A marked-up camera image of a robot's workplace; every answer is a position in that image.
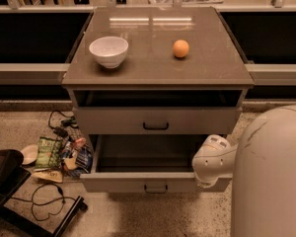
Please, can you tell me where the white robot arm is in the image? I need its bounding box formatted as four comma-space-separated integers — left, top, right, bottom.
192, 105, 296, 237

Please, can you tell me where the black power adapter cable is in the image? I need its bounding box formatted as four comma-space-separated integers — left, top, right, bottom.
47, 110, 79, 139

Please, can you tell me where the yellow snack packet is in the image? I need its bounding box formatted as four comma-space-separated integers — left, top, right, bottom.
33, 171, 63, 183

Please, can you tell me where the orange fruit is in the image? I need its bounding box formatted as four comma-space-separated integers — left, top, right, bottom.
173, 39, 189, 58

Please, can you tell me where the grey top drawer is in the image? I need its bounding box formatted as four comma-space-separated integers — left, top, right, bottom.
73, 90, 242, 134

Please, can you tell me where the black cable on floor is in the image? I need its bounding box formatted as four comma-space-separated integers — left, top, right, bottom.
10, 182, 77, 222

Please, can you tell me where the white paper plate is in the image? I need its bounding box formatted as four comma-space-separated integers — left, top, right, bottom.
21, 144, 38, 165

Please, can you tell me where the grey drawer cabinet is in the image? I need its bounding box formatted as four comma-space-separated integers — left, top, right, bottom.
61, 6, 256, 150

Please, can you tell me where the blue snack bag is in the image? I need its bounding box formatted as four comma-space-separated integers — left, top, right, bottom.
64, 146, 93, 177

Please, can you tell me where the white ceramic bowl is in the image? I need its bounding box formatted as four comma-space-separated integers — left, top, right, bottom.
89, 37, 129, 68

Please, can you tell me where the red white snack packet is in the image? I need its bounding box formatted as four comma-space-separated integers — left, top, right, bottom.
70, 137, 86, 157

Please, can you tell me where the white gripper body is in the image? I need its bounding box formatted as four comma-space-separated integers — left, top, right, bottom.
192, 134, 237, 188

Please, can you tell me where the grey drawer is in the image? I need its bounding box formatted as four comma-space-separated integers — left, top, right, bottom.
79, 134, 234, 195
73, 90, 242, 134

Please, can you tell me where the black chair base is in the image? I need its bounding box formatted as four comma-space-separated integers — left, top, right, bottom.
0, 149, 88, 237

